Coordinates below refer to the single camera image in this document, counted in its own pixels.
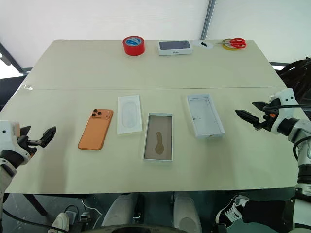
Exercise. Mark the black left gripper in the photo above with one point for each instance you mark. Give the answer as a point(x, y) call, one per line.
point(26, 144)

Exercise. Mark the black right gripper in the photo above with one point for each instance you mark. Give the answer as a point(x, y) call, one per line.
point(268, 121)

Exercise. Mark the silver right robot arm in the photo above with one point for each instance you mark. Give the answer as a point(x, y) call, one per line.
point(300, 131)

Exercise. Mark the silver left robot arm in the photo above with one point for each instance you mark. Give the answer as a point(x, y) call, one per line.
point(7, 170)

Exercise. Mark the white rectangular tray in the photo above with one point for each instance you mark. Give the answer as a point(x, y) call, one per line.
point(205, 116)

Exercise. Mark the box tray with brown insert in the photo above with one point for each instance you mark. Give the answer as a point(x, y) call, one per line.
point(158, 138)

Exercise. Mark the closed white phone box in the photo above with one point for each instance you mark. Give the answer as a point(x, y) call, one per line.
point(176, 47)

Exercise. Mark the clear tape strip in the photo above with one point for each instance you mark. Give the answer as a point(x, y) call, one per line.
point(26, 88)

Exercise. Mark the orange smartphone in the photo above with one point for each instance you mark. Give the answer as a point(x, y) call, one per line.
point(95, 131)

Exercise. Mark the yellow tape roll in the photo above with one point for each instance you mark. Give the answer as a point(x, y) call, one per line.
point(227, 47)

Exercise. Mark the dark table leg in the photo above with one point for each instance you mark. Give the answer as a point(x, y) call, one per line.
point(36, 205)

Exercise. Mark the small black piece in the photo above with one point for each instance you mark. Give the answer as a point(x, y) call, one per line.
point(203, 44)

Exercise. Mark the white shoe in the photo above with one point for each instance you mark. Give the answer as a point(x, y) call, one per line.
point(60, 222)

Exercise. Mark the grey foot pedal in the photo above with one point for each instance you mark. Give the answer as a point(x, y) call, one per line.
point(80, 217)

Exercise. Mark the white cardboard insert tray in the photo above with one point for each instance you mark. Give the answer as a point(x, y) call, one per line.
point(129, 115)

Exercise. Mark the black and white sneaker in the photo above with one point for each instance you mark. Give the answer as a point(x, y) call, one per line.
point(230, 211)

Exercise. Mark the black trouser leg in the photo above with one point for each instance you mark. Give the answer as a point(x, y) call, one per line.
point(267, 213)

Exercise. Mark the grey rounded shape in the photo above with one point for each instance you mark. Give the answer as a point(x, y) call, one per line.
point(187, 211)
point(120, 211)

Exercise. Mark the red tape roll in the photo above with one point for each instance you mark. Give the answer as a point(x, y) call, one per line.
point(133, 47)

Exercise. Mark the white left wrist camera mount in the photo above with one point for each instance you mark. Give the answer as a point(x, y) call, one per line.
point(6, 136)

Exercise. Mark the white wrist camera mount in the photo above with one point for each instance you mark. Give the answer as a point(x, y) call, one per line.
point(6, 136)
point(286, 94)

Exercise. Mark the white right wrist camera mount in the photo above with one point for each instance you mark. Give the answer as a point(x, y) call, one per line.
point(286, 94)

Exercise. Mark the dark metal frame strut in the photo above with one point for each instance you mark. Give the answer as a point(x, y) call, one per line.
point(11, 58)

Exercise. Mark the dark metal frame pole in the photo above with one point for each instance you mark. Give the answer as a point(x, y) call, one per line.
point(206, 19)

